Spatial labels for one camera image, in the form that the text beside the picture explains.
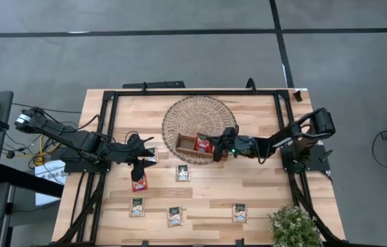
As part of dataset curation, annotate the white paper box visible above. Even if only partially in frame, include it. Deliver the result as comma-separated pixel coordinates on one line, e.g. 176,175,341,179
34,159,67,207

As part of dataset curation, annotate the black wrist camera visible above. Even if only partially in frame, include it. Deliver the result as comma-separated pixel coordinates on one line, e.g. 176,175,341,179
223,126,238,139
127,133,143,147

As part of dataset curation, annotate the yellow cable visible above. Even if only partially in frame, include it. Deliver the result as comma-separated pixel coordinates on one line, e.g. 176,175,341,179
34,132,60,166

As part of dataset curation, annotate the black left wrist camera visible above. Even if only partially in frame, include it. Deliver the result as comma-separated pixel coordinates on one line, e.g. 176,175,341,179
127,133,143,147

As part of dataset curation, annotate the red strawberry tea bag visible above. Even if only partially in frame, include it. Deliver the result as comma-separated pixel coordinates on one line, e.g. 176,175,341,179
131,174,148,193
194,133,214,154

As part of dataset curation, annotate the green white-flowered plant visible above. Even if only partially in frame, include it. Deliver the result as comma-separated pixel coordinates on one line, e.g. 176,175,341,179
268,204,324,247

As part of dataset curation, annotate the wooden tea box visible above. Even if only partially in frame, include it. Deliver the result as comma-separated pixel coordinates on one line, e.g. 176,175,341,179
174,132,231,161

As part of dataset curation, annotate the black diagonal beam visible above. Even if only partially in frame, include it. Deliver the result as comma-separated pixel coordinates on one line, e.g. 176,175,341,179
0,163,65,199

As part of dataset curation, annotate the round woven placemat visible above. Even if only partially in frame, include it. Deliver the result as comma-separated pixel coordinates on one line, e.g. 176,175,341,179
161,95,238,166

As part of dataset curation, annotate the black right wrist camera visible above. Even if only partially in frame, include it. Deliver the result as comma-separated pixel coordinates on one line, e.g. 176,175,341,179
223,126,238,139

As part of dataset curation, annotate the black table frame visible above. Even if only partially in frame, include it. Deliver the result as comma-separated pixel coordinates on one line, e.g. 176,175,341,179
54,88,347,247

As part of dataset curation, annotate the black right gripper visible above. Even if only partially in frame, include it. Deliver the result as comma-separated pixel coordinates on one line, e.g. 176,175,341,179
210,136,259,163

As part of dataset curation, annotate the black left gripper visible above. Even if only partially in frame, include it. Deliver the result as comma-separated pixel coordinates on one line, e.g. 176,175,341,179
109,137,157,183

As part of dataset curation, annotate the black hook stand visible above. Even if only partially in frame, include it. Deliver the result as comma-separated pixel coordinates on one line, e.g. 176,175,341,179
245,77,257,93

